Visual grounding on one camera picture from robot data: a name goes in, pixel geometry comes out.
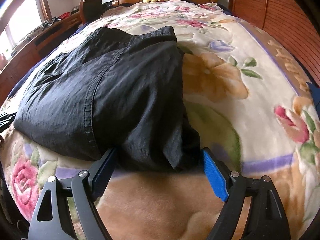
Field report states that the black jacket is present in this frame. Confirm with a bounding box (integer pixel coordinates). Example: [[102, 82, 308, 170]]
[[14, 26, 203, 171]]

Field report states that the long wooden desk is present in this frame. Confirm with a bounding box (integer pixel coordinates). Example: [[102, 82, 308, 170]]
[[1, 12, 81, 103]]

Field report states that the window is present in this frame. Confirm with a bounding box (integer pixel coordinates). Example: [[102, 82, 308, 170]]
[[1, 0, 52, 59]]

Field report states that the floral bed blanket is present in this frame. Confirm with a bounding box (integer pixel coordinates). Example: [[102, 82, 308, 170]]
[[1, 1, 319, 239]]

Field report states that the red bowl on desk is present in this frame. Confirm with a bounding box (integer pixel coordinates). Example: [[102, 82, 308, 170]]
[[59, 12, 71, 20]]

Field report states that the wooden chair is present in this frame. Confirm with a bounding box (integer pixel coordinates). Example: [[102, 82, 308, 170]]
[[79, 0, 103, 25]]

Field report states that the wooden louvered wardrobe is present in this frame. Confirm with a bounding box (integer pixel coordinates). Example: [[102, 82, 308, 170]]
[[229, 0, 319, 84]]

